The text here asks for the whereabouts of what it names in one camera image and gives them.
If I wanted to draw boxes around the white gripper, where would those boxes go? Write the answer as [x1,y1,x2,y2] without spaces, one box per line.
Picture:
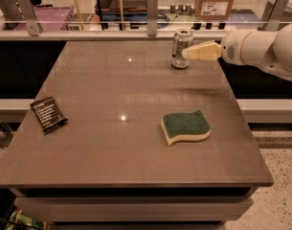
[182,29,257,65]

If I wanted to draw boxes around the silver 7up soda can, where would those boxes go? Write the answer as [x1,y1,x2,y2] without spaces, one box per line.
[171,29,193,69]

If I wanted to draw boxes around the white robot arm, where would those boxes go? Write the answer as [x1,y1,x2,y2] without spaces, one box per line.
[182,24,292,81]

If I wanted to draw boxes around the black rxbar chocolate wrapper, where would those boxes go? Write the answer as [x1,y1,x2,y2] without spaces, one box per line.
[31,97,68,132]

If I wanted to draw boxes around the cardboard box with label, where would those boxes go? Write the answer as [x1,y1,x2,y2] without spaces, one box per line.
[194,0,234,20]

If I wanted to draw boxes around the green and yellow sponge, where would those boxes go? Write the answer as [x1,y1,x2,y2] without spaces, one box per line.
[161,110,211,146]

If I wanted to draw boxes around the orange and blue cart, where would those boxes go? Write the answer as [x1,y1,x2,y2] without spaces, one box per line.
[95,0,161,31]

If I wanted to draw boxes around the yellow pole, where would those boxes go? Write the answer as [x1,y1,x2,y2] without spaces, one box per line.
[74,0,84,31]

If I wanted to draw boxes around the purple plastic crate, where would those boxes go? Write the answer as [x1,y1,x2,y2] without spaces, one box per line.
[28,6,74,31]

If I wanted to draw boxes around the right metal rail bracket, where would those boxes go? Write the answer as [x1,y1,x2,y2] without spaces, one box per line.
[261,0,292,32]

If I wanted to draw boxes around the metal rail bracket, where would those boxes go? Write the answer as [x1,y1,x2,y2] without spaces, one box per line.
[147,0,158,36]
[17,0,42,36]
[261,0,292,32]

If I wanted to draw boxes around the middle metal rail bracket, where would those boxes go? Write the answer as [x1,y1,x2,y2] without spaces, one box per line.
[147,0,158,36]

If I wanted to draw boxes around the left metal rail bracket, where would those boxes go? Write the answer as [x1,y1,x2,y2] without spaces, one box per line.
[17,0,42,36]

